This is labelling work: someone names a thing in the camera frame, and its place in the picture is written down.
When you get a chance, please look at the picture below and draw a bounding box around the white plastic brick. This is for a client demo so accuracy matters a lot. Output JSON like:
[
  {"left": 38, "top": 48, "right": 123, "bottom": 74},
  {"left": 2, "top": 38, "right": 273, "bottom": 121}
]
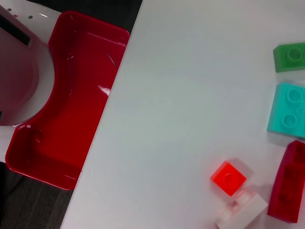
[{"left": 213, "top": 157, "right": 269, "bottom": 229}]

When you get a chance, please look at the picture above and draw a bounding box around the dark red long brick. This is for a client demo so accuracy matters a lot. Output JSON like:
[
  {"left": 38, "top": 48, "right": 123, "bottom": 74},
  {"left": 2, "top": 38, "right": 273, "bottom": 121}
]
[{"left": 266, "top": 140, "right": 305, "bottom": 224}]

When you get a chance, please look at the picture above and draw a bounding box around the red rounded plastic object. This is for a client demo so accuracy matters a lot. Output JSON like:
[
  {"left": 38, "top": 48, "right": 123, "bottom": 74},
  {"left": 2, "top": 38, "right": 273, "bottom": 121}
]
[{"left": 4, "top": 10, "right": 131, "bottom": 191}]

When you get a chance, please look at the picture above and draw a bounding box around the small orange brick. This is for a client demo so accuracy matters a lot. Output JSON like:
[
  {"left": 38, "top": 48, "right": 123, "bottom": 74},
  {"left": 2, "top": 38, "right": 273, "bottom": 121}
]
[{"left": 210, "top": 161, "right": 247, "bottom": 198}]

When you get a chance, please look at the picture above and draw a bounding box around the teal four-stud brick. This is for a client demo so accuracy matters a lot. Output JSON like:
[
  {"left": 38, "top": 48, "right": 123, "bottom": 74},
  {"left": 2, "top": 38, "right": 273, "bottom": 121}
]
[{"left": 266, "top": 82, "right": 305, "bottom": 140}]

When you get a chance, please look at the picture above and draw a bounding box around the green two-stud brick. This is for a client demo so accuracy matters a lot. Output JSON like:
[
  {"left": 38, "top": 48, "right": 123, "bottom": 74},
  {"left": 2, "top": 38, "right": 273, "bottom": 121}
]
[{"left": 273, "top": 42, "right": 305, "bottom": 73}]

